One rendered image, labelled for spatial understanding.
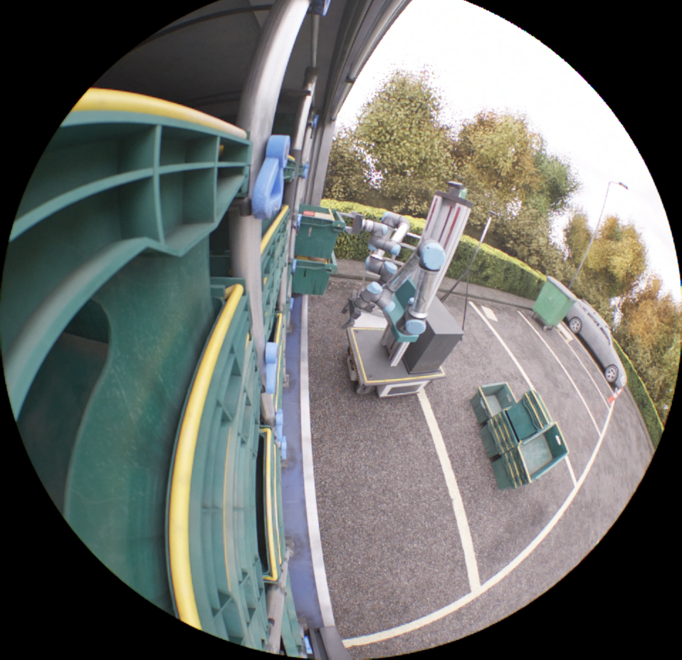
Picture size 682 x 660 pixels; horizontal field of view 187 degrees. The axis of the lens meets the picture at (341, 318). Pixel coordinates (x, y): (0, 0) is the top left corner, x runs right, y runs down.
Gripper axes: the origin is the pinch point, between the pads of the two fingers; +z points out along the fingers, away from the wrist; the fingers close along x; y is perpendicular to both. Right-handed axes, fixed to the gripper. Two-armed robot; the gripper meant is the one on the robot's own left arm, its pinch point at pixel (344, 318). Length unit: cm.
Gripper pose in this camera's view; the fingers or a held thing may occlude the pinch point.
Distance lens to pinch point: 130.4
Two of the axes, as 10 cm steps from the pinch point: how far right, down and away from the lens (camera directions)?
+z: -5.6, 5.6, 6.0
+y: -8.3, -3.8, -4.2
